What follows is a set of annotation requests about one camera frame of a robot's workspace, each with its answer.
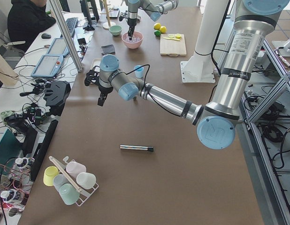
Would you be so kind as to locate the light blue plastic cup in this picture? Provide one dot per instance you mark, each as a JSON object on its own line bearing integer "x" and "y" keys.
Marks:
{"x": 139, "y": 71}

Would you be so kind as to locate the pink cup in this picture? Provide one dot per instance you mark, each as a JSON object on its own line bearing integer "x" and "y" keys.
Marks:
{"x": 74, "y": 168}

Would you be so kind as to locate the blue teach pendant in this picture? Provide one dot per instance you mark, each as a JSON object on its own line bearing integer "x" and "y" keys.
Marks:
{"x": 48, "y": 66}
{"x": 58, "y": 47}

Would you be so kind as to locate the black angular device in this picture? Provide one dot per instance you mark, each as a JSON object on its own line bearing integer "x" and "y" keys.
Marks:
{"x": 55, "y": 96}

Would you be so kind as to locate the mint green cup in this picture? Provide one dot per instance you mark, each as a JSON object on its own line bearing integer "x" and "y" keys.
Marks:
{"x": 68, "y": 194}

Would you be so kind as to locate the aluminium frame post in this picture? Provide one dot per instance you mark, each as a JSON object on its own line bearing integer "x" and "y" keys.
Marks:
{"x": 55, "y": 5}

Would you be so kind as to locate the green lime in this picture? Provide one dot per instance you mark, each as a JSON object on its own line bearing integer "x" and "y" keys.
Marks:
{"x": 157, "y": 33}

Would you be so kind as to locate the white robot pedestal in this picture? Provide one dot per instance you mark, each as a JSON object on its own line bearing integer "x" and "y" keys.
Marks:
{"x": 200, "y": 67}

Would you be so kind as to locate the yellow cup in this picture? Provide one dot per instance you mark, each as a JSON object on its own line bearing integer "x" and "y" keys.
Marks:
{"x": 49, "y": 175}

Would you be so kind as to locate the green ceramic bowl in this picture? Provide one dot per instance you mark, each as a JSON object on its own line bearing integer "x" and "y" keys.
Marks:
{"x": 115, "y": 30}

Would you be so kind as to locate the steel muddler black tip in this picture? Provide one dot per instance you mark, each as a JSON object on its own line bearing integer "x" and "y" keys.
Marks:
{"x": 133, "y": 147}

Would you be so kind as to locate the whole yellow lemon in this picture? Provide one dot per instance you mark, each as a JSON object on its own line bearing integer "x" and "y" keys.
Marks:
{"x": 163, "y": 29}

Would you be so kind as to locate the grey blue cup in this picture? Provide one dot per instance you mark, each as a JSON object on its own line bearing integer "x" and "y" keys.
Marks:
{"x": 59, "y": 180}

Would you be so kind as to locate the wooden stand round base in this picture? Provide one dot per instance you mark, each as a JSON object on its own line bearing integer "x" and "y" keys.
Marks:
{"x": 106, "y": 25}

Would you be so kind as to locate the near blue teach pendant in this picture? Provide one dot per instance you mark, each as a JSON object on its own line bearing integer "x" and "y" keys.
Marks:
{"x": 48, "y": 66}

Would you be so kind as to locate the aluminium frame rack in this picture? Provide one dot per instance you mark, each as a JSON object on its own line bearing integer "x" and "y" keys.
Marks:
{"x": 265, "y": 108}

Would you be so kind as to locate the pink bowl of ice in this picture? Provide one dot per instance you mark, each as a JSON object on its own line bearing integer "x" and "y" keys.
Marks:
{"x": 133, "y": 43}

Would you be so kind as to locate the black keyboard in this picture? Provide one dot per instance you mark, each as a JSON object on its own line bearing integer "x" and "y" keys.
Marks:
{"x": 71, "y": 24}

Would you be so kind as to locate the yellow plastic knife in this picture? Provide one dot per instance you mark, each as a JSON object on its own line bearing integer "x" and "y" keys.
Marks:
{"x": 171, "y": 38}

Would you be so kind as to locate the black computer mouse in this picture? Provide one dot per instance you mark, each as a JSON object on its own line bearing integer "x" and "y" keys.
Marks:
{"x": 45, "y": 36}

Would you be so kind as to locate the far blue teach pendant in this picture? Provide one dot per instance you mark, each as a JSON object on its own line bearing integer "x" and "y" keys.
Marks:
{"x": 58, "y": 47}

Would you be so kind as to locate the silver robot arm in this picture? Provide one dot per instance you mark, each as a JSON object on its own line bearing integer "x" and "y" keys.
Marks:
{"x": 254, "y": 20}
{"x": 153, "y": 11}

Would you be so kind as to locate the grey folded cloth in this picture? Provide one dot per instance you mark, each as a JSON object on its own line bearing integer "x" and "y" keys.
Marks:
{"x": 107, "y": 49}

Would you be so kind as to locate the white cup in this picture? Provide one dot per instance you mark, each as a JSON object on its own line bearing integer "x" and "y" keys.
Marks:
{"x": 86, "y": 180}

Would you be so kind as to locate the white wire cup rack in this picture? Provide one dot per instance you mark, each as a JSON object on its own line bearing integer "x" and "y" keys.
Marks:
{"x": 85, "y": 194}

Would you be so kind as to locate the person in black jacket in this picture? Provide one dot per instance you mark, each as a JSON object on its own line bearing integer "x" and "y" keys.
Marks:
{"x": 26, "y": 19}

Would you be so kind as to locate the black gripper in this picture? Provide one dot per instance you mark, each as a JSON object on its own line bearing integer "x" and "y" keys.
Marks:
{"x": 103, "y": 89}
{"x": 131, "y": 21}

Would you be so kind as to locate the wooden cutting board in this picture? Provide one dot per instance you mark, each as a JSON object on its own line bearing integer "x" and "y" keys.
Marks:
{"x": 171, "y": 47}

